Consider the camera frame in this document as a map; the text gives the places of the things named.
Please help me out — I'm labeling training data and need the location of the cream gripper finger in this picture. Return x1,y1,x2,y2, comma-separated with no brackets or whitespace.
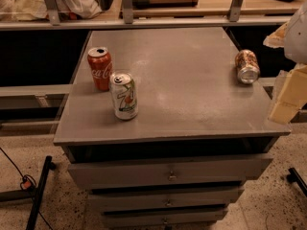
263,23,288,48
269,64,307,124

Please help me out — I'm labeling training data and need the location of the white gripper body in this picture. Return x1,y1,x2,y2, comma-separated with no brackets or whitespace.
284,2,307,64

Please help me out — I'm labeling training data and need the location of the white green 7up can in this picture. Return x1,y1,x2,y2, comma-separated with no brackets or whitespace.
109,70,138,120

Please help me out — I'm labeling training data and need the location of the brown can lying down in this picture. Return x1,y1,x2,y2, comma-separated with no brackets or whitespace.
235,49,260,84

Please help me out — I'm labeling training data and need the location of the red coca-cola can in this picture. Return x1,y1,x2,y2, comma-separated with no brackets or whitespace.
87,47,112,91

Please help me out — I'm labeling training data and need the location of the black stand leg right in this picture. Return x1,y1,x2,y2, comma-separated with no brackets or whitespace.
286,168,307,196

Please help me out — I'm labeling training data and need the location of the black stand leg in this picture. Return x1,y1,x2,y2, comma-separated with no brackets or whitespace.
0,156,57,230
286,168,307,196

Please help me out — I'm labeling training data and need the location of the grey drawer cabinet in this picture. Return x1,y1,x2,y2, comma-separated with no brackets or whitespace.
54,28,290,218

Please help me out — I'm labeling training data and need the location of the top grey drawer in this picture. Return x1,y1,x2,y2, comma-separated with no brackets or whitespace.
68,154,272,189

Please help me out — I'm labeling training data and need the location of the grey drawer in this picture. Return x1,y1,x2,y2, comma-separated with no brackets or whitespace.
68,154,272,189
103,207,227,228
88,186,244,212

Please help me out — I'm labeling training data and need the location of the bottom grey drawer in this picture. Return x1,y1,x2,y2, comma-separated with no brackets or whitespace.
103,207,227,228

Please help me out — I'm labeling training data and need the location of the white cloth on shelf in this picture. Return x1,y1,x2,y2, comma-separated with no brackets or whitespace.
0,0,102,21

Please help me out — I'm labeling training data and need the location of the middle grey drawer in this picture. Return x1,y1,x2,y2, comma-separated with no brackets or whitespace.
88,186,244,212

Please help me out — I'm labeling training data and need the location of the black stand leg left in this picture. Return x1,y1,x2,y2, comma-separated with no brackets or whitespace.
0,156,57,230

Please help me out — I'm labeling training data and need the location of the grey metal shelf rail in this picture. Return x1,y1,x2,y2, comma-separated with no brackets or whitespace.
0,0,307,31

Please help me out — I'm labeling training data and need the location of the black cable with orange clip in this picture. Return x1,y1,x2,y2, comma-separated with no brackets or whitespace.
0,147,54,230

